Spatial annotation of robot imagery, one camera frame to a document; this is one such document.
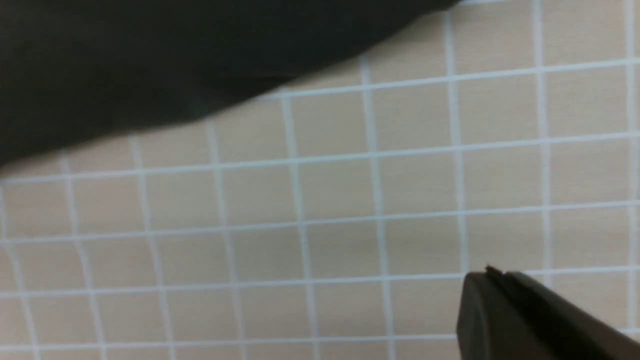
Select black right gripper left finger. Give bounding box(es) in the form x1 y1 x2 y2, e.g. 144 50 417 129
455 271 563 360

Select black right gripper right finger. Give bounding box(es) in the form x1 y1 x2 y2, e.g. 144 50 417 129
486 266 640 360

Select dark gray long-sleeve shirt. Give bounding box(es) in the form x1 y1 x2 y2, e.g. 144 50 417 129
0 0 458 167

